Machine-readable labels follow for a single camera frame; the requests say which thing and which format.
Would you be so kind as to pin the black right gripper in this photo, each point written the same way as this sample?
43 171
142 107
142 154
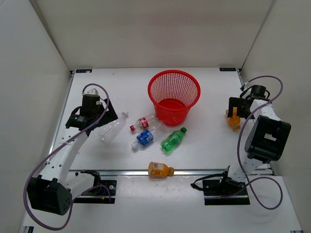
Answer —
236 102

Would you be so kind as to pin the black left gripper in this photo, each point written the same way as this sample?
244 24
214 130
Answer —
110 115

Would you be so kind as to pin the small orange bottle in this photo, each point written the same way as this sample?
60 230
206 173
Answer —
234 121

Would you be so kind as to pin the clear bottle white cap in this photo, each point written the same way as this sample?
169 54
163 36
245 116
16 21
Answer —
109 131

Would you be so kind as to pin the clear bottle blue label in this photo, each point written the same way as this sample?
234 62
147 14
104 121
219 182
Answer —
148 136

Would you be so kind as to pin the clear bottle red label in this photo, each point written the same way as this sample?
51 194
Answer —
146 122

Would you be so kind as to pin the green plastic bottle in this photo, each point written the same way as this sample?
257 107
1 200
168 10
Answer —
173 140

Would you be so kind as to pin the orange juice bottle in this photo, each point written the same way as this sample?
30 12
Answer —
159 170

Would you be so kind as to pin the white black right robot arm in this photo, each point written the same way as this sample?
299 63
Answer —
267 138

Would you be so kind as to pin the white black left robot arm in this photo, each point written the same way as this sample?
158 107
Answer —
52 191

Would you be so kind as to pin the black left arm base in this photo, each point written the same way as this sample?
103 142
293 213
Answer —
104 193

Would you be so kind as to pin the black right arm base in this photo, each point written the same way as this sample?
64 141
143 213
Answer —
219 190

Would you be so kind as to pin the dark right corner label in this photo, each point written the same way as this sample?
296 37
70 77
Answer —
227 69

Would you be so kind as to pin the dark corner label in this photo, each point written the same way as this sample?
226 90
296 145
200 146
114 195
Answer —
227 69
83 71

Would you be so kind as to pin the dark left corner label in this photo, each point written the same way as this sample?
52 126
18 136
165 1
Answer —
83 71

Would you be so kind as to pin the red plastic mesh basket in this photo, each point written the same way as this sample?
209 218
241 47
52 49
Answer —
173 93

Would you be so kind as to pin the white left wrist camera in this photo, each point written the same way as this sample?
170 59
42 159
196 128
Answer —
93 91

